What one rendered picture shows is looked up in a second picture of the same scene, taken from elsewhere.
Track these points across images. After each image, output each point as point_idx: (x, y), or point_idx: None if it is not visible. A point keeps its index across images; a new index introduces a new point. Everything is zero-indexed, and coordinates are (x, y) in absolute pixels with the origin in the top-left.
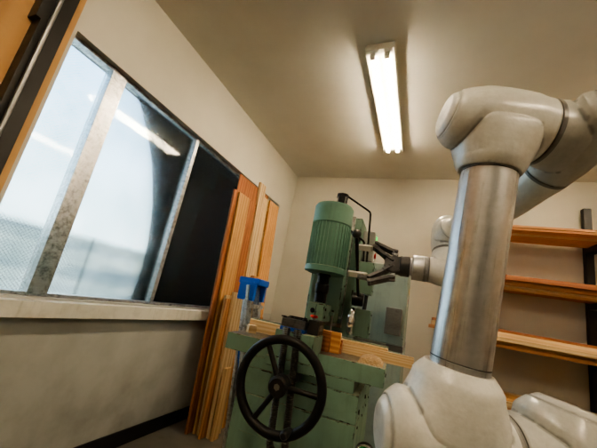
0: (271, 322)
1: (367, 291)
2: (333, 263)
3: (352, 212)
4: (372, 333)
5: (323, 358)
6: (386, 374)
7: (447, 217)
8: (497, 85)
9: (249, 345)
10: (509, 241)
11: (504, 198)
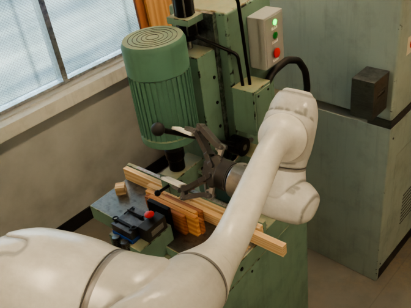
0: (144, 172)
1: (251, 131)
2: (164, 138)
3: (172, 54)
4: (348, 101)
5: (171, 252)
6: (241, 269)
7: (280, 104)
8: (4, 278)
9: (110, 222)
10: None
11: None
